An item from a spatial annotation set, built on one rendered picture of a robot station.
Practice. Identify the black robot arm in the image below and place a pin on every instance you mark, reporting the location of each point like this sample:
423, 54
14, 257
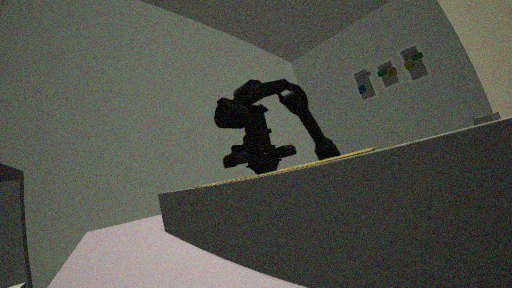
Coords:
239, 112

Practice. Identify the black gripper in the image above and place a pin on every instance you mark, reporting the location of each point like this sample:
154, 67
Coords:
259, 143

